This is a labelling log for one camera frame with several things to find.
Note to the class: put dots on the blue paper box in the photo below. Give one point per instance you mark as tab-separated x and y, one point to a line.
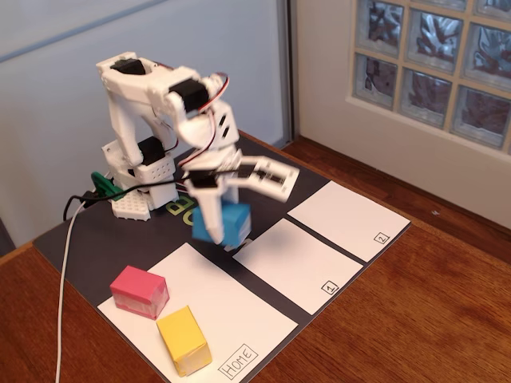
235	223

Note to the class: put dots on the grey metal door frame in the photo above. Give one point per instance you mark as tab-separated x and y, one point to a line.
288	72

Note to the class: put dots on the black printed mat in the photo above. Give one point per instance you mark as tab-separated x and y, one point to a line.
120	247

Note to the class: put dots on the white paper sheet marked HOME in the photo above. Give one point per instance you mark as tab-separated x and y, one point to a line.
223	303

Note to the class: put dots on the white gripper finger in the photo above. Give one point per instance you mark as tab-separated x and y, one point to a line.
230	193
212	215

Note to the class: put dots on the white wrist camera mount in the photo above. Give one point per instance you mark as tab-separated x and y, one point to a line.
271	177

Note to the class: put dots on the green clamp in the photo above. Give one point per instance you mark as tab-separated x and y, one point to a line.
104	184

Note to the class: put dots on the white paper sheet marked 1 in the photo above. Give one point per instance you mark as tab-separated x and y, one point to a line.
295	267

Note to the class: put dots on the glass block window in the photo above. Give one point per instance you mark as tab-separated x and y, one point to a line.
431	60

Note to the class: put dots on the pink paper box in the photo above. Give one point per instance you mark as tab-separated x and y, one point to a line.
137	287

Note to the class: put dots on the yellow paper box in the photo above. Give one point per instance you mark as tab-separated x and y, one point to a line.
179	335

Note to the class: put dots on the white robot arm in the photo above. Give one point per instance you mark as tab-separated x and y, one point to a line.
123	115

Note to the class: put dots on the white paper sheet marked 2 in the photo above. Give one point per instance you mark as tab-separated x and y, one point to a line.
343	219

